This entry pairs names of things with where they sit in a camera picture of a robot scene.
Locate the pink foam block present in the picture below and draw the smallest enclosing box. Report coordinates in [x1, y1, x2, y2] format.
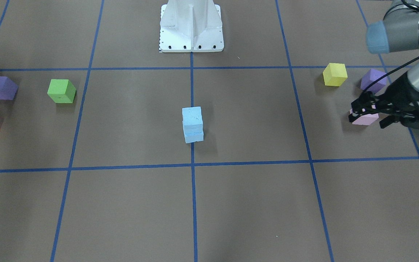
[349, 109, 379, 126]

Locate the purple foam block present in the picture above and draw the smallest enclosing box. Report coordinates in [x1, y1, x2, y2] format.
[360, 69, 387, 94]
[0, 76, 19, 100]

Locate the light blue foam block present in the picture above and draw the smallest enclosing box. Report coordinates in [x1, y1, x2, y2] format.
[184, 130, 204, 144]
[182, 106, 203, 133]

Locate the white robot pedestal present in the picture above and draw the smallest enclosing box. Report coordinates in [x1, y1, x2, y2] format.
[159, 0, 224, 53]

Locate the green foam block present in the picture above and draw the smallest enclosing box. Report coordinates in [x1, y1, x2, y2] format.
[47, 79, 76, 103]

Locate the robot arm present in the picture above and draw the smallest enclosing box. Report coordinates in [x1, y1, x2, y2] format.
[348, 0, 419, 130]

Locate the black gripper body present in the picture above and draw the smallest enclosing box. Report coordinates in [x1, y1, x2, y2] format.
[380, 75, 419, 130]

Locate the yellow foam block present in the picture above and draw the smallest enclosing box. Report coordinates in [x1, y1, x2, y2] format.
[323, 63, 348, 87]

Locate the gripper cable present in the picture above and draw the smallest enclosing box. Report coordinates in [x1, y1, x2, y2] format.
[362, 44, 419, 95]

